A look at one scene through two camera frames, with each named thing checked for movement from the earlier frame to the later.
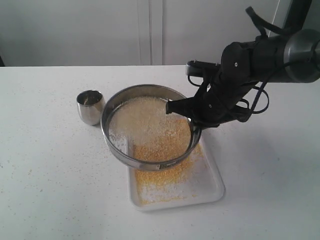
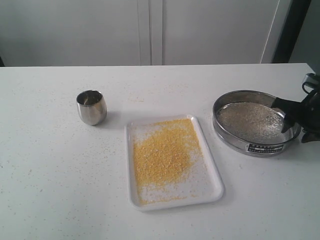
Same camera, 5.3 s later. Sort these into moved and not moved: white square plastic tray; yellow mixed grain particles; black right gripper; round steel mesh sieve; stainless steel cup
Moved: round steel mesh sieve; yellow mixed grain particles; black right gripper
Not moved: stainless steel cup; white square plastic tray
